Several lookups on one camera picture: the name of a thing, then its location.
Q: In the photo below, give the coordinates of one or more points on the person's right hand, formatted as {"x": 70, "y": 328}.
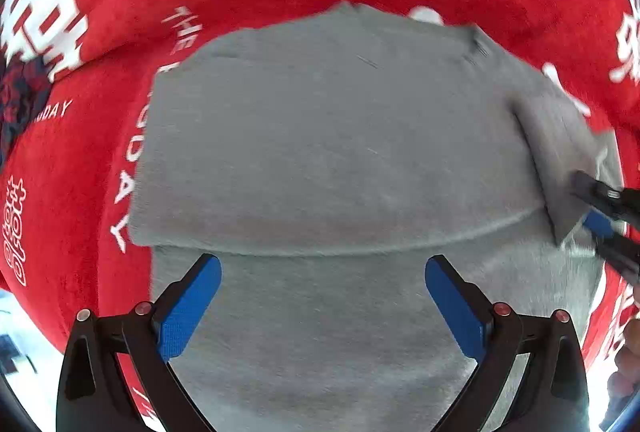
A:
{"x": 622, "y": 383}

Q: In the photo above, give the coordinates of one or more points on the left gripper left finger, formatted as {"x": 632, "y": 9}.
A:
{"x": 182, "y": 305}

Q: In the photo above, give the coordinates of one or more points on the dark red patterned cloth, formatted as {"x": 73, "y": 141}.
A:
{"x": 25, "y": 91}

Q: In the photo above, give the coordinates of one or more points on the grey knit sweater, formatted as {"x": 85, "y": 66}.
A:
{"x": 323, "y": 161}

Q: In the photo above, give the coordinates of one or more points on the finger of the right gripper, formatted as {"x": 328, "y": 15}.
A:
{"x": 620, "y": 252}
{"x": 618, "y": 204}

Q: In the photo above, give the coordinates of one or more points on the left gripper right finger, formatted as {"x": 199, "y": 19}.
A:
{"x": 464, "y": 307}

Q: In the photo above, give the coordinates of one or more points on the red wedding bedspread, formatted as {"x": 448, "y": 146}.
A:
{"x": 67, "y": 186}

